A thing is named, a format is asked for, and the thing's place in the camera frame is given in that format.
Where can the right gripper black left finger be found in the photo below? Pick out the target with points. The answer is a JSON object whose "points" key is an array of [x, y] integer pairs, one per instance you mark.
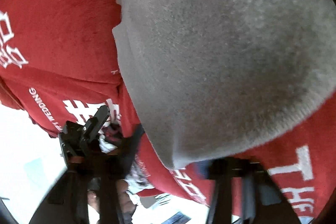
{"points": [[67, 201]]}

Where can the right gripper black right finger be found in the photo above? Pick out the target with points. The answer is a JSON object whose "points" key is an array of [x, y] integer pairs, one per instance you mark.
{"points": [[261, 199]]}

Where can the grey knitted garment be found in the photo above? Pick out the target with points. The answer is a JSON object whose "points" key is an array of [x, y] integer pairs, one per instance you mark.
{"points": [[212, 78]]}

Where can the person's hand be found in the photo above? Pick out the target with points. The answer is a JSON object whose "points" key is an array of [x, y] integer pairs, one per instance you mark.
{"points": [[127, 206]]}

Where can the red sofa white lettering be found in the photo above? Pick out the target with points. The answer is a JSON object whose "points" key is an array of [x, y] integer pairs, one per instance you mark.
{"points": [[59, 63]]}

